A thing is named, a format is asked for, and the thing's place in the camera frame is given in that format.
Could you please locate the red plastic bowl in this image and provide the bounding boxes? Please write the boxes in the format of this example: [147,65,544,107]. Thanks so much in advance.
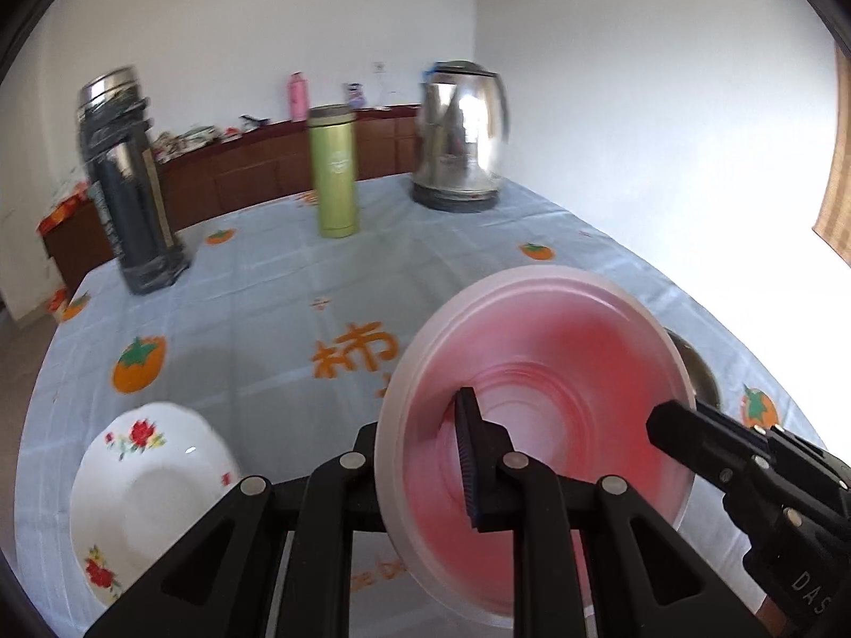
[374,264,698,631]

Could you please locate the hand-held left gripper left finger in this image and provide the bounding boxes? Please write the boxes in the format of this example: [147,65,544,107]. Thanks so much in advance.
[85,422,387,638]

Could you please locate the white plastic bags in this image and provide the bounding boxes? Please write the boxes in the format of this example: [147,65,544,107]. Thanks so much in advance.
[154,125,217,161]

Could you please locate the stainless steel bowl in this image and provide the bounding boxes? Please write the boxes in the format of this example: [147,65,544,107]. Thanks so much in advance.
[661,328,722,413]

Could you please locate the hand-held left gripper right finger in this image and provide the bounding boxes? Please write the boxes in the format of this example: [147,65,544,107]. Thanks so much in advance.
[454,385,775,638]

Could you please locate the orange cardboard box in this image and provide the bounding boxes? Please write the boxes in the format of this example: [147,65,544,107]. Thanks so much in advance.
[36,189,90,233]

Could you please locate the white floral plate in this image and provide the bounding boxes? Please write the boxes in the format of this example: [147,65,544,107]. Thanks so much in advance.
[70,402,241,609]

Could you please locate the persimmon print tablecloth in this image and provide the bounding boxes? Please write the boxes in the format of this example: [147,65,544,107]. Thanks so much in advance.
[13,173,825,638]

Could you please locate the stainless steel electric kettle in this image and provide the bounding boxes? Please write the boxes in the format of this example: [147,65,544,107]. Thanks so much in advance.
[411,61,512,214]

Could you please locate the green insulated bottle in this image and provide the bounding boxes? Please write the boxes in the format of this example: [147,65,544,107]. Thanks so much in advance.
[306,104,361,239]

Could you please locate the large black thermos flask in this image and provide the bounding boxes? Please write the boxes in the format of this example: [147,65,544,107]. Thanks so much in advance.
[75,65,193,295]

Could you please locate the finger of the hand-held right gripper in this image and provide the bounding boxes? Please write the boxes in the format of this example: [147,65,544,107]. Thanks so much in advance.
[646,399,772,499]

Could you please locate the brown wooden sideboard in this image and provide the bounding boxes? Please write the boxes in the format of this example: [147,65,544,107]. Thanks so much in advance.
[40,103,427,293]

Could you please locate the pink thermos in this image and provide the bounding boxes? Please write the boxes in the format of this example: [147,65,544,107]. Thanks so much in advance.
[287,71,312,122]

